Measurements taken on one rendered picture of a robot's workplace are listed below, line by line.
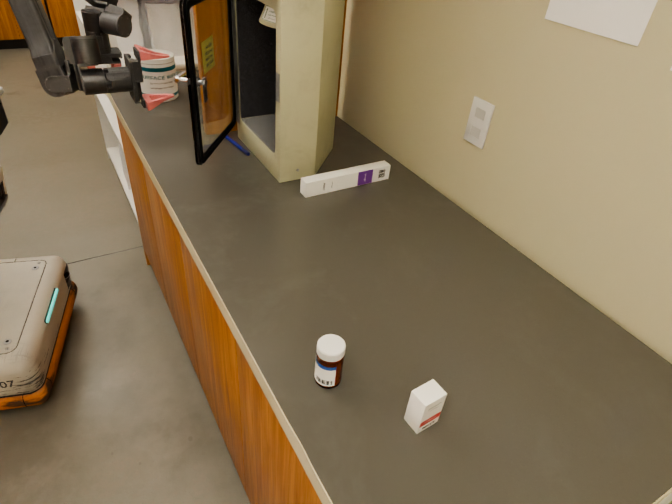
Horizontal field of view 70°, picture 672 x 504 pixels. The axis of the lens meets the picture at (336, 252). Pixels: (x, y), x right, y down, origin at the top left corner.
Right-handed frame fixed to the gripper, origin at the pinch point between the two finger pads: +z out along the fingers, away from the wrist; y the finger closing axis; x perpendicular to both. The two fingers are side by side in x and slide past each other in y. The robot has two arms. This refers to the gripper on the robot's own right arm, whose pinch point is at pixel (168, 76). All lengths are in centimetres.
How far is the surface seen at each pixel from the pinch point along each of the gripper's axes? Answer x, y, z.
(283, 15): -18.4, 17.3, 22.6
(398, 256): -59, -25, 34
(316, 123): -18.2, -9.2, 33.0
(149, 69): 51, -14, 5
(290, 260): -50, -26, 11
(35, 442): 0, -120, -59
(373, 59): 5, -1, 65
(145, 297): 58, -119, -10
